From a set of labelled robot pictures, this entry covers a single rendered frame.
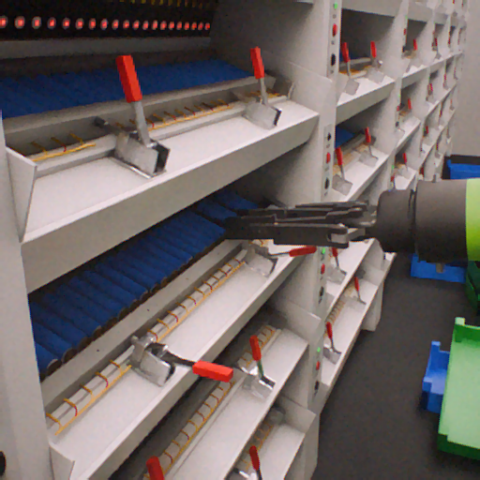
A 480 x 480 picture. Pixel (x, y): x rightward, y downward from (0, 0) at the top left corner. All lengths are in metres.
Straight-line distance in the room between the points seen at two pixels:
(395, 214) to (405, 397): 0.90
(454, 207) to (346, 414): 0.86
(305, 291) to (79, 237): 0.62
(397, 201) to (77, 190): 0.38
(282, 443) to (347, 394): 0.45
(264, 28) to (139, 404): 0.59
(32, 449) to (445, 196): 0.47
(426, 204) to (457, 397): 0.84
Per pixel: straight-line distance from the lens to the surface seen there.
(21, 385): 0.37
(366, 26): 1.56
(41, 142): 0.45
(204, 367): 0.51
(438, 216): 0.64
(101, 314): 0.56
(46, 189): 0.40
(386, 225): 0.65
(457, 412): 1.40
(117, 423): 0.50
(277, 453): 1.05
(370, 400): 1.47
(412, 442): 1.36
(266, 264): 0.74
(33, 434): 0.39
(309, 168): 0.89
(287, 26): 0.88
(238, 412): 0.81
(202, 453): 0.75
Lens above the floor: 0.85
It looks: 20 degrees down
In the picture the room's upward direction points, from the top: straight up
